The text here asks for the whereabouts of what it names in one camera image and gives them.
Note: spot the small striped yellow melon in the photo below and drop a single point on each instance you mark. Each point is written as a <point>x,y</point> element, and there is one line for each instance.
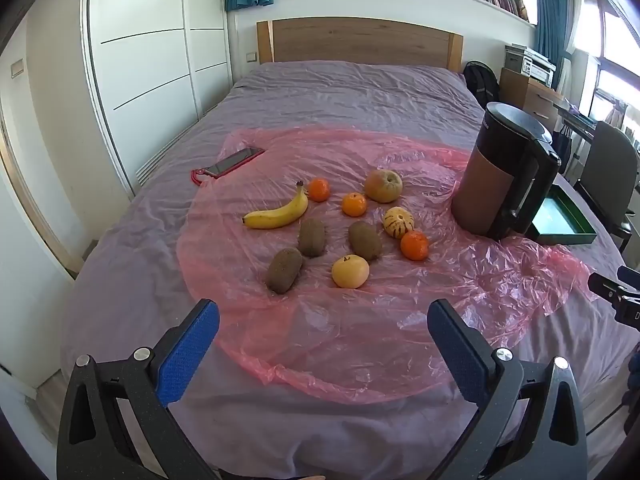
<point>398,222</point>

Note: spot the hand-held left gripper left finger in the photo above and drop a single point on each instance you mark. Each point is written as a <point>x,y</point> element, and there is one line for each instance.
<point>187,360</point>

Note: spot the brown kiwi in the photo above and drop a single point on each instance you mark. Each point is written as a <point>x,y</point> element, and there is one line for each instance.
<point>283,270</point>
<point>365,240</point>
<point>311,236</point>

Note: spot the grey office chair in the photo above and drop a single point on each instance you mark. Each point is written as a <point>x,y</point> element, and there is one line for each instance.
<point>607,165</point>

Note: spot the white vent grille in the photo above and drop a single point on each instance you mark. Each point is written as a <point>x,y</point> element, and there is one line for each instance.
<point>150,167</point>

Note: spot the black and brown kettle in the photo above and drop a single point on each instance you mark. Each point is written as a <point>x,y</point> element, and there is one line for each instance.
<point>492,180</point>

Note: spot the green tray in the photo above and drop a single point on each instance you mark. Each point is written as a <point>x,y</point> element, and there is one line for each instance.
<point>560,217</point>

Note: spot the yellow banana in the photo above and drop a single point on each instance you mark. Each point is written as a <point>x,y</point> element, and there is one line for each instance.
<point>280,215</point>

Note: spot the smartphone with red case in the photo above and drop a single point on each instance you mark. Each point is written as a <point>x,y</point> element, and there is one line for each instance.
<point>235,161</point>

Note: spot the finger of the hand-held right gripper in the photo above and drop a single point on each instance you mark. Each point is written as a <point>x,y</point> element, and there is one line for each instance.
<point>629,276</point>
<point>606,286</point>

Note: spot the black backpack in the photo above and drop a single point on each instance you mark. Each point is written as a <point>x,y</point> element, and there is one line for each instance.
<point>481,85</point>

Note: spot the dark blue bag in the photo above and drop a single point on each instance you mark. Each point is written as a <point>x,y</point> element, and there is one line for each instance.
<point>562,147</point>

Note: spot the desk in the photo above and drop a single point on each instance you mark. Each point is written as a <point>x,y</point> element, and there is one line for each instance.
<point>580,117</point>

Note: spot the wooden cabinet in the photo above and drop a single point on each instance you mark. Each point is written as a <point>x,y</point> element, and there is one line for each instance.
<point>525,97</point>

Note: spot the white wardrobe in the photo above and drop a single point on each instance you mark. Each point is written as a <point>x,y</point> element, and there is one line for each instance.
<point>150,60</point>

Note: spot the white door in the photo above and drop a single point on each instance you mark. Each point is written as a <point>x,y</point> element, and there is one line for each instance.
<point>35,170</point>

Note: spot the yellow-brown apple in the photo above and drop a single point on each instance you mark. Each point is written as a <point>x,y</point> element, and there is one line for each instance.
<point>383,186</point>

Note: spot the wooden headboard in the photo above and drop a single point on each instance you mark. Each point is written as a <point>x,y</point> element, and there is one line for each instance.
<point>360,40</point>

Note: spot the orange tangerine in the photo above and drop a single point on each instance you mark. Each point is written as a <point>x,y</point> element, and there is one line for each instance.
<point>414,245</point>
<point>354,204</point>
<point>318,189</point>

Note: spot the white printer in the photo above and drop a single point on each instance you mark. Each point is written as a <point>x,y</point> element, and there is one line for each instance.
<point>539,67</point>

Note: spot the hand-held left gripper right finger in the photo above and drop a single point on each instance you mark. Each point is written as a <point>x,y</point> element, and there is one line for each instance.
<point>457,355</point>

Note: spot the window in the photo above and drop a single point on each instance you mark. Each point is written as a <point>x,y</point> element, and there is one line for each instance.
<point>615,55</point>

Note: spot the pink plastic sheet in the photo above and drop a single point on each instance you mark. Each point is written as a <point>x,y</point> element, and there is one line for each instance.
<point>310,330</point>

